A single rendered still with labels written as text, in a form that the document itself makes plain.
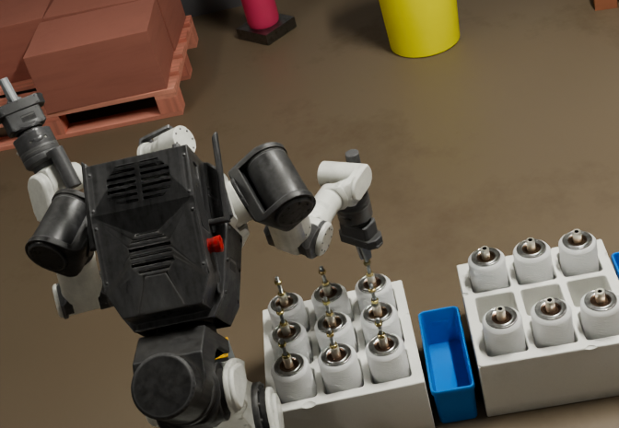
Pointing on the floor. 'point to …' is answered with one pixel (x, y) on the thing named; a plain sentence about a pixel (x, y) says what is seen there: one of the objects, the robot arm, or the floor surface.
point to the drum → (417, 7)
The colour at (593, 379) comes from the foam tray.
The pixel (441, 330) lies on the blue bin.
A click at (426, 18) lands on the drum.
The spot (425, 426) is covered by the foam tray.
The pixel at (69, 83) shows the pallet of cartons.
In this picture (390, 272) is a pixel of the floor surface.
